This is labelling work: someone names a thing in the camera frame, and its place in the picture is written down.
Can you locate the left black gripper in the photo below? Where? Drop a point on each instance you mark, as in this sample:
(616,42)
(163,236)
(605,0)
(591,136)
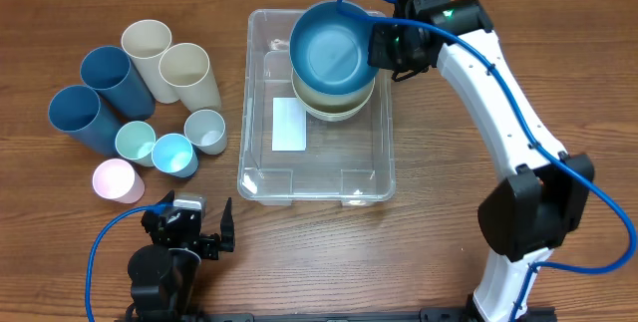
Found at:
(212,243)

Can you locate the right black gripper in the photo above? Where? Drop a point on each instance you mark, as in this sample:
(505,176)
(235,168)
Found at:
(377,40)

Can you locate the dark blue bowl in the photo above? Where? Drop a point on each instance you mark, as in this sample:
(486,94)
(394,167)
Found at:
(329,48)

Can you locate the cream bowl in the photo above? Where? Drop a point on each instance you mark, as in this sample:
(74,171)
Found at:
(300,86)
(331,114)

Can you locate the pink small cup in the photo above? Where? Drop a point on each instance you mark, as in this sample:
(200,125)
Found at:
(117,180)

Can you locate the cream tall cup front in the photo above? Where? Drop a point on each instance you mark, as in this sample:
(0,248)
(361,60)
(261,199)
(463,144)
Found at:
(186,67)

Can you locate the cream tall cup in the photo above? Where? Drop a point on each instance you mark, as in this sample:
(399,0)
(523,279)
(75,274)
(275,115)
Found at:
(145,42)
(186,67)

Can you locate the dark blue tall cup front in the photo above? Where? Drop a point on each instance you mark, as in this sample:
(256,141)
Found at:
(79,112)

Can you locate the dark blue tall cup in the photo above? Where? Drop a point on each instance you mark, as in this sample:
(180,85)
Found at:
(111,73)
(79,112)

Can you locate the dark blue tall cup back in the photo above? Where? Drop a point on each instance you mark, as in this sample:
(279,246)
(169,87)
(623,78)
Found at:
(111,73)

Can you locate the cream tall cup back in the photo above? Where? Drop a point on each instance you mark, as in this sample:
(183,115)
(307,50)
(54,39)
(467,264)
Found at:
(145,42)

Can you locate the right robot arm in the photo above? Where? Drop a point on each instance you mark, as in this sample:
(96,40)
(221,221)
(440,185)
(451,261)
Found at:
(542,189)

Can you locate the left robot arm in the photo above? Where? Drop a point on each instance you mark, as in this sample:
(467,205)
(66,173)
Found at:
(163,273)

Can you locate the white label in container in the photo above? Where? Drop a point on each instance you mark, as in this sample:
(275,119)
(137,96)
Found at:
(289,125)

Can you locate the light blue small cup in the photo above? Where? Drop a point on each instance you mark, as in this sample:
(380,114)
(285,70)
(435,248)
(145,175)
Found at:
(175,155)

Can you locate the grey small cup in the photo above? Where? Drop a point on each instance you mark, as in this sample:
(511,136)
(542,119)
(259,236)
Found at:
(206,129)

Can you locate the mint green small cup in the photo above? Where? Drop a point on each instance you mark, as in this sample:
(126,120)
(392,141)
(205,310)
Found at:
(135,142)

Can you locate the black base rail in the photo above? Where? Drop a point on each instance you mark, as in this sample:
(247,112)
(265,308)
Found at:
(450,314)

